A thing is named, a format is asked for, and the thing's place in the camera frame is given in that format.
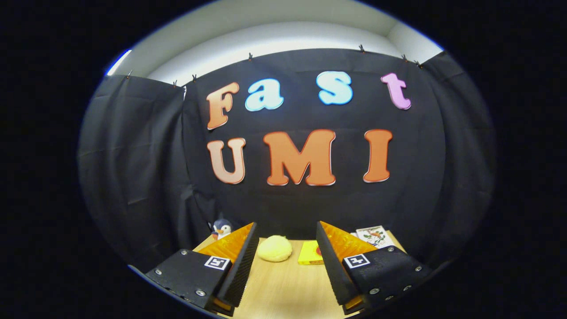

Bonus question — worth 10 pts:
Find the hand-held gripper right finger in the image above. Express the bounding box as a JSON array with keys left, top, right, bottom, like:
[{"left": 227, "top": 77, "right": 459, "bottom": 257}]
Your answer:
[{"left": 316, "top": 221, "right": 432, "bottom": 315}]

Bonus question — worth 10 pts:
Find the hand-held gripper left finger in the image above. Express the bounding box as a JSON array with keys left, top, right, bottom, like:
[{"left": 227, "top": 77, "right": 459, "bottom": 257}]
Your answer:
[{"left": 145, "top": 222, "right": 260, "bottom": 316}]

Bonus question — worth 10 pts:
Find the yellow book red label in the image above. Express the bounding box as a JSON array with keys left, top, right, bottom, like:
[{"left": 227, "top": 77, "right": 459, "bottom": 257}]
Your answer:
[{"left": 298, "top": 241, "right": 325, "bottom": 265}]

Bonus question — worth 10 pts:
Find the yellow bun plush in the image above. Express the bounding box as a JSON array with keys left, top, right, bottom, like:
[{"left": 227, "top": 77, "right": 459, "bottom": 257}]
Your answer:
[{"left": 257, "top": 235, "right": 293, "bottom": 262}]

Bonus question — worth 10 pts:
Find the penguin plush toy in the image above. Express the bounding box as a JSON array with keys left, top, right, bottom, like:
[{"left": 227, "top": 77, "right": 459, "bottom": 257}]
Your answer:
[{"left": 211, "top": 218, "right": 233, "bottom": 240}]

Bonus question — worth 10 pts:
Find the white illustrated book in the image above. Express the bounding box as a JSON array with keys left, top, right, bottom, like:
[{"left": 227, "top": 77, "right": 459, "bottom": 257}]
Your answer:
[{"left": 356, "top": 226, "right": 395, "bottom": 249}]

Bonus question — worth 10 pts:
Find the row of small black clips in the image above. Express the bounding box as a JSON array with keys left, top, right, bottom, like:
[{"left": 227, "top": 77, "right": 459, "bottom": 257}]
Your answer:
[{"left": 126, "top": 44, "right": 423, "bottom": 87}]

